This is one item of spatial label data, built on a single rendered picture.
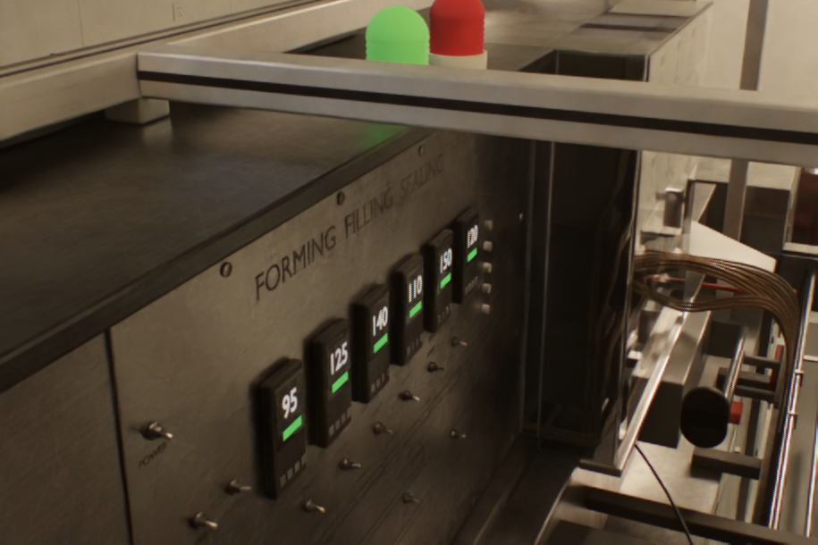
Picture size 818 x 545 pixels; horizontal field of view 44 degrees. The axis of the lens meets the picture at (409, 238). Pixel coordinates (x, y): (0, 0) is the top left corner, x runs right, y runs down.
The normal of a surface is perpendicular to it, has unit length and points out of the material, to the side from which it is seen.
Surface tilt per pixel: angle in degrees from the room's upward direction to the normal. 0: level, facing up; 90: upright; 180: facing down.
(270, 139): 0
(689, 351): 0
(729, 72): 90
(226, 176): 0
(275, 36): 90
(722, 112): 90
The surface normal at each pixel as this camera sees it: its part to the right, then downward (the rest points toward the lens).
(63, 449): 0.92, 0.14
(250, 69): -0.40, 0.32
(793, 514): -0.02, -0.92
